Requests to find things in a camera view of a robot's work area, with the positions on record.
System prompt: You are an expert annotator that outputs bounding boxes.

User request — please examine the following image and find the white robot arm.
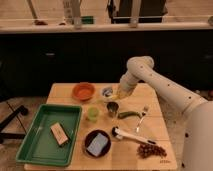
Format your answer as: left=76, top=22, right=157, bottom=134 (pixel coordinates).
left=117, top=56, right=213, bottom=171

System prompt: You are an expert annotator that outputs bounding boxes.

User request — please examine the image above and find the red bowl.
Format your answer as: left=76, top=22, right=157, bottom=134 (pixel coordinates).
left=72, top=82, right=95, bottom=101

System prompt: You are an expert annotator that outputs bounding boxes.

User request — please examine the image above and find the dark bowl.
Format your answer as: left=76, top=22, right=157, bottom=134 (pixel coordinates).
left=84, top=130, right=111, bottom=158

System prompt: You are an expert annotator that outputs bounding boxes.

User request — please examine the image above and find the metal cup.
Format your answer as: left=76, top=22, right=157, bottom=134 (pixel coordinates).
left=107, top=102, right=119, bottom=117

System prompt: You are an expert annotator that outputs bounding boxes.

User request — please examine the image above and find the metal fork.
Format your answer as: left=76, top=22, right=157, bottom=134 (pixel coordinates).
left=135, top=106, right=149, bottom=133

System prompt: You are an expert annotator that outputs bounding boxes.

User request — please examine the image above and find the green plastic cup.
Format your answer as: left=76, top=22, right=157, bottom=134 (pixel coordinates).
left=87, top=107, right=99, bottom=122

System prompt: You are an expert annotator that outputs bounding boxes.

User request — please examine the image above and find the blue sponge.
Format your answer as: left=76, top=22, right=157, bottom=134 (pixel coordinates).
left=87, top=133, right=108, bottom=157

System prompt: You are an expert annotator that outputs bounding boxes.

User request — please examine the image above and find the bunch of grapes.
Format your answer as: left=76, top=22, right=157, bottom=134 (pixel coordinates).
left=137, top=144, right=167, bottom=159

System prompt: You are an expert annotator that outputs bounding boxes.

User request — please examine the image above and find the wooden block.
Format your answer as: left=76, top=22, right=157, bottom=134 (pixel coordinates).
left=50, top=123, right=69, bottom=146

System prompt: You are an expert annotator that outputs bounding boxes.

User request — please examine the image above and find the green plastic tray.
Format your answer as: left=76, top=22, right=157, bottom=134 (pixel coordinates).
left=16, top=104, right=82, bottom=167

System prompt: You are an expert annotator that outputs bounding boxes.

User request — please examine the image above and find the black stand leg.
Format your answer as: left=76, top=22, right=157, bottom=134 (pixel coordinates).
left=0, top=105, right=28, bottom=144

